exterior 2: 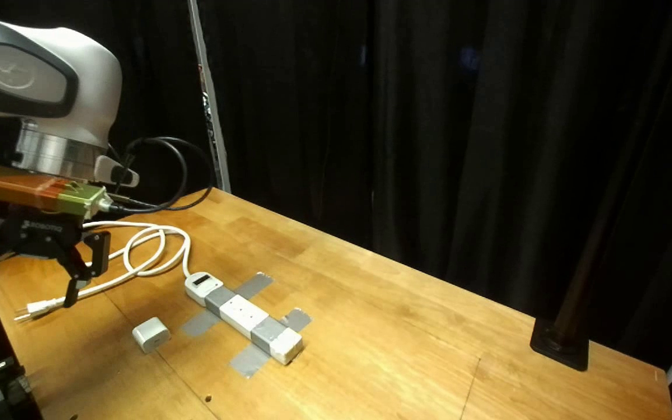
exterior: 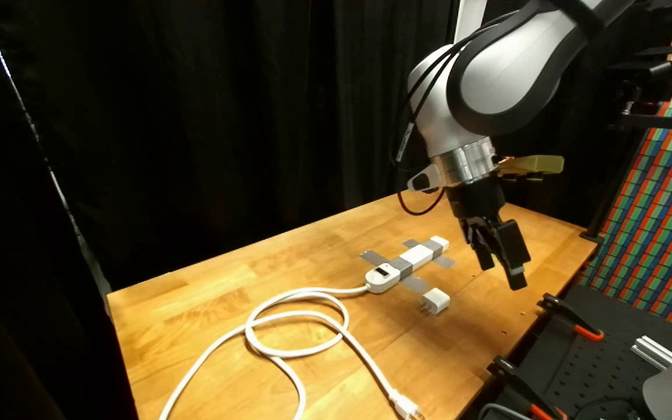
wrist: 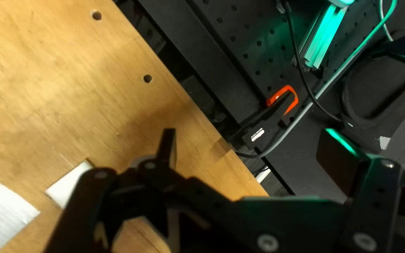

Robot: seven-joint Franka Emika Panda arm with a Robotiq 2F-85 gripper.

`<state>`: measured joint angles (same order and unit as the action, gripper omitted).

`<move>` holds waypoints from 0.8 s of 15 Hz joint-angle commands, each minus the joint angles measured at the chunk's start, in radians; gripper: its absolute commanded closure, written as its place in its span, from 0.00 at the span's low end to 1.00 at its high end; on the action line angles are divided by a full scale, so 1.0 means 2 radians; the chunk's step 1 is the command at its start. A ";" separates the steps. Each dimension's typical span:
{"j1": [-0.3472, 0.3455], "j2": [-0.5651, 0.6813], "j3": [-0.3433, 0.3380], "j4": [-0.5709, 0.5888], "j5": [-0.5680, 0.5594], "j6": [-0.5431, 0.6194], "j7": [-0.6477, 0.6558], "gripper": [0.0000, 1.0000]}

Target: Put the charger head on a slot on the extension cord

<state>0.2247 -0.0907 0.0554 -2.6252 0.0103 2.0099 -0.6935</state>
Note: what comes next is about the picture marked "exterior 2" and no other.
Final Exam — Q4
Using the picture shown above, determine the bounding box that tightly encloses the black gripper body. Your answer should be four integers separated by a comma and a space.
0, 207, 88, 263

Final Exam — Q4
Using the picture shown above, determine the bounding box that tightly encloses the white charger head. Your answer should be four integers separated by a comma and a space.
131, 316, 172, 354

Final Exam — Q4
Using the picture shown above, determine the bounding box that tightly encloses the white power strip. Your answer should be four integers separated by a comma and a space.
181, 270, 307, 368

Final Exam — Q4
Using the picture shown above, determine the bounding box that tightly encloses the silver metal pole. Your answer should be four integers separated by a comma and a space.
184, 0, 234, 193

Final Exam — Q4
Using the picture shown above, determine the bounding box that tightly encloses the black curtain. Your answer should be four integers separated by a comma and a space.
0, 0, 672, 368

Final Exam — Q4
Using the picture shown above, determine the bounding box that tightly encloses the black pole with base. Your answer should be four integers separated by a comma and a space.
527, 154, 641, 374

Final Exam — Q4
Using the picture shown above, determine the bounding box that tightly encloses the orange green wrist camera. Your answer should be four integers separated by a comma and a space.
0, 160, 117, 221

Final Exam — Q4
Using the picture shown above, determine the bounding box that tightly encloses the white power cord with plug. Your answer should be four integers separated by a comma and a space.
11, 219, 198, 324

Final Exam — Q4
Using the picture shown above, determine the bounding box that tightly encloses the grey duct tape strip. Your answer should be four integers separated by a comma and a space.
180, 270, 276, 342
229, 309, 312, 381

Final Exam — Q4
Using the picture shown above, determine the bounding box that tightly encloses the black camera cable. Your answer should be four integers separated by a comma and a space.
105, 133, 216, 217

